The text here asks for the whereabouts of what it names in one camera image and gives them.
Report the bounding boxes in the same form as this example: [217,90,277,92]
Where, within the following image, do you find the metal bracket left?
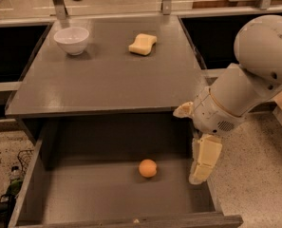
[52,0,67,20]

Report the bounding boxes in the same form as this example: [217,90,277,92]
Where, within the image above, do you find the black wire basket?
[17,149,33,174]

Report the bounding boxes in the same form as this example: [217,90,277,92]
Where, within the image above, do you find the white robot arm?
[173,15,282,184]

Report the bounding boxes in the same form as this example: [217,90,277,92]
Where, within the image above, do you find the white ceramic bowl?
[53,27,89,55]

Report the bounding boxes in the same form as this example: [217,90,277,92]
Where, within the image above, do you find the grey cabinet counter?
[6,16,207,121]

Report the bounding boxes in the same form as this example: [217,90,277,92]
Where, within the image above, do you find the yellow sponge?
[128,33,157,56]

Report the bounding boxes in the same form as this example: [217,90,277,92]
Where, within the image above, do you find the orange fruit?
[139,160,157,178]

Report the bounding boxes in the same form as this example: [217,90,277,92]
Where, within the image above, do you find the green bottle on floor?
[6,165,23,196]

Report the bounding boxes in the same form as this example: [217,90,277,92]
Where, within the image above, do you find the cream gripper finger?
[189,134,222,185]
[173,102,194,118]

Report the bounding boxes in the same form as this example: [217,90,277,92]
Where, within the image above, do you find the open grey wooden drawer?
[9,113,243,228]

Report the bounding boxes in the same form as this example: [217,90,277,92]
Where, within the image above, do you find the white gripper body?
[192,86,244,135]

